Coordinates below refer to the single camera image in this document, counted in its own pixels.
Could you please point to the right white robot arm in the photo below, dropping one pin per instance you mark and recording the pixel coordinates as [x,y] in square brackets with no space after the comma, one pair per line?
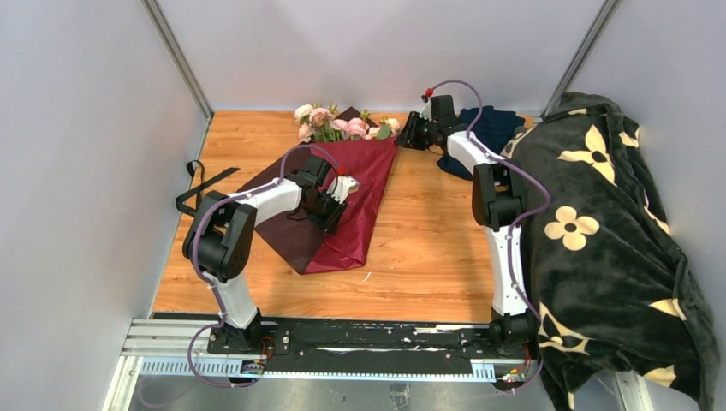
[498,200]

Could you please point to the black floral blanket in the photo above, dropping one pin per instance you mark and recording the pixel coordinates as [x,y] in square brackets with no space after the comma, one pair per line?
[613,288]

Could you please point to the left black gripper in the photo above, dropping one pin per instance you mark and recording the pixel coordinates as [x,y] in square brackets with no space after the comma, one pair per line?
[330,224]

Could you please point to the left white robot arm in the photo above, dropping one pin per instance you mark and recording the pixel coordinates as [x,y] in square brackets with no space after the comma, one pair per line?
[219,240]

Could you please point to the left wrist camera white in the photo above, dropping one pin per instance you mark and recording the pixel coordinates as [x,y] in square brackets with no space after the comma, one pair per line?
[342,187]

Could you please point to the pink fake flower bunch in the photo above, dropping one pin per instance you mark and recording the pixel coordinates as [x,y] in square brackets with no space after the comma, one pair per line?
[317,123]

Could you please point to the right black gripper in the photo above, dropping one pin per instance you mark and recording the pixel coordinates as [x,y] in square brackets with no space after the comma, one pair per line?
[408,137]

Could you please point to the maroon wrapping paper sheet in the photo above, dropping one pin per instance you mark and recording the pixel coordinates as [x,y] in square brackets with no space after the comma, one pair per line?
[353,159]

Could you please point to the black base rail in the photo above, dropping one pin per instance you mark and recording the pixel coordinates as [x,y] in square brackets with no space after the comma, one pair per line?
[366,348]

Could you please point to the dark blue folded cloth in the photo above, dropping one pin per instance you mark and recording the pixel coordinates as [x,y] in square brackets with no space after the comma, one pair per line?
[495,129]

